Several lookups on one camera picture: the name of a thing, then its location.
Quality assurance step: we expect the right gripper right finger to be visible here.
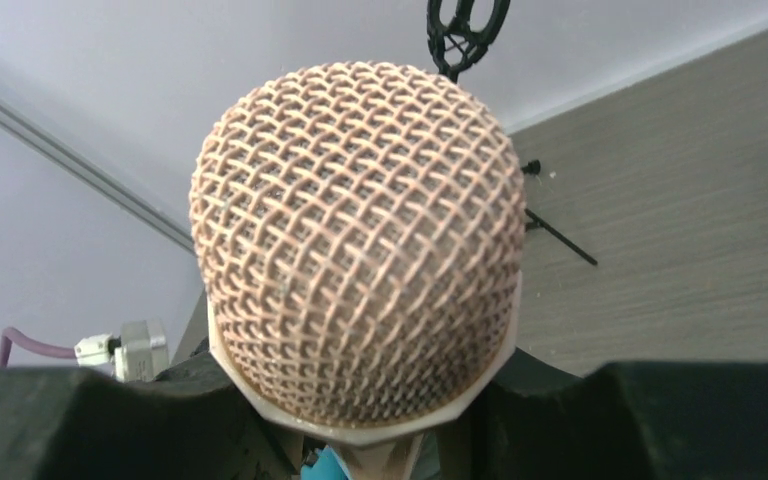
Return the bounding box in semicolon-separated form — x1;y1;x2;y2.
436;350;768;479

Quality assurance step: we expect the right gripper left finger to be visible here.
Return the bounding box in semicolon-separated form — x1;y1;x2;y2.
0;353;299;479

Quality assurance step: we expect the beige microphone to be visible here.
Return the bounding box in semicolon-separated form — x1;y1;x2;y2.
189;62;526;479

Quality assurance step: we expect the black tripod shock mount stand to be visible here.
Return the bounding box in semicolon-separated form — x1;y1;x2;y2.
426;0;599;267

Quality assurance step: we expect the blue toy microphone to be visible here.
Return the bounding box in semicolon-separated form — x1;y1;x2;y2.
300;446;349;480

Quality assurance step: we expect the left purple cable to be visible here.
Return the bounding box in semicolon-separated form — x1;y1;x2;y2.
0;326;79;369

